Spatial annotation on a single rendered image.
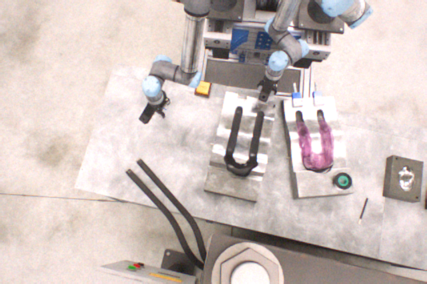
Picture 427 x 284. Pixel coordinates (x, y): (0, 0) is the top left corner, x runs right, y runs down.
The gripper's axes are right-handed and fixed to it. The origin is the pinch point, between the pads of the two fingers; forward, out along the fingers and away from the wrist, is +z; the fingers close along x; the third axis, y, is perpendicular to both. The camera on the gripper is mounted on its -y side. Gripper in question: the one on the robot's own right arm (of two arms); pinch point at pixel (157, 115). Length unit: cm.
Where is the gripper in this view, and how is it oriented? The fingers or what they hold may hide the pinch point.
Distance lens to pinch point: 190.3
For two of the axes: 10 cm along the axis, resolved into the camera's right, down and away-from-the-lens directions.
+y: 6.2, -7.6, 2.1
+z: -0.1, 2.6, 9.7
